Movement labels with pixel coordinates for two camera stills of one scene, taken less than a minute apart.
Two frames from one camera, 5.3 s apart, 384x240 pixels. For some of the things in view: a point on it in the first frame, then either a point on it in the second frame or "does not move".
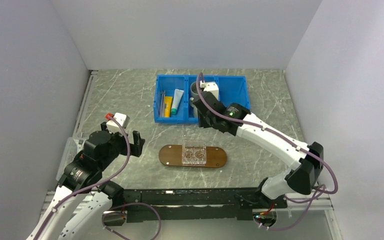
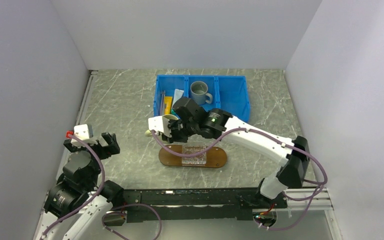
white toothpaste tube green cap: [177, 98] does not move
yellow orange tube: [167, 104] does not move
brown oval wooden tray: [171, 155] does not move
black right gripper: [202, 122] → [174, 138]
